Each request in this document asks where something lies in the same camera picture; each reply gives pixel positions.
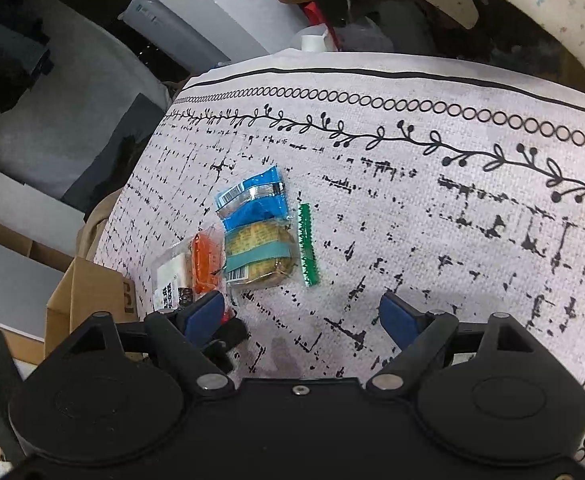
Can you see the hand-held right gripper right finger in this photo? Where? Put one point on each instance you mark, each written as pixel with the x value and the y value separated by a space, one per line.
pixel 397 317

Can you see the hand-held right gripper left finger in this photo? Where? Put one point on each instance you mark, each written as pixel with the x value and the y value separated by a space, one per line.
pixel 205 317

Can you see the black red snack packet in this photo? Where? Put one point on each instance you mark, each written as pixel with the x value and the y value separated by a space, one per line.
pixel 233 332

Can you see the white snack packet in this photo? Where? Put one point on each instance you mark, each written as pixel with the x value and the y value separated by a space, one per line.
pixel 170 280

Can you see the orange snack packet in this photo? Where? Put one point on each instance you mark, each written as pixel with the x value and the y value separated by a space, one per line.
pixel 207 260

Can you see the yellow teal-banded snack packet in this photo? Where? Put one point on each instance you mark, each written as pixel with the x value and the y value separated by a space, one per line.
pixel 257 255

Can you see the green strip snack packet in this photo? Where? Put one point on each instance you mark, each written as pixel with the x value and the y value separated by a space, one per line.
pixel 306 245

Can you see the brown cardboard box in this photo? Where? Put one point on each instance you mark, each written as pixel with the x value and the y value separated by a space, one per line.
pixel 87 290

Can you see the blue snack packet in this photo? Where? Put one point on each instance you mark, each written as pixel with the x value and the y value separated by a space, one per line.
pixel 252 200

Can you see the white black-patterned tablecloth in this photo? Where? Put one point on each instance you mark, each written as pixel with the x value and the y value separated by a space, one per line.
pixel 422 210

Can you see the beige blanket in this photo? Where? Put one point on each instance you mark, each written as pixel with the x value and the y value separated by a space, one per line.
pixel 95 230

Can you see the flat cardboard sheet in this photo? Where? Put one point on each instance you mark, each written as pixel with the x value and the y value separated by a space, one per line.
pixel 47 255

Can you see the dark grey board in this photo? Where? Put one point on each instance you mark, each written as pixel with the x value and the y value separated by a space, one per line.
pixel 122 125

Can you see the white flat board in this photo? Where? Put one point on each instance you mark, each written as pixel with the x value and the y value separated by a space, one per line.
pixel 17 195

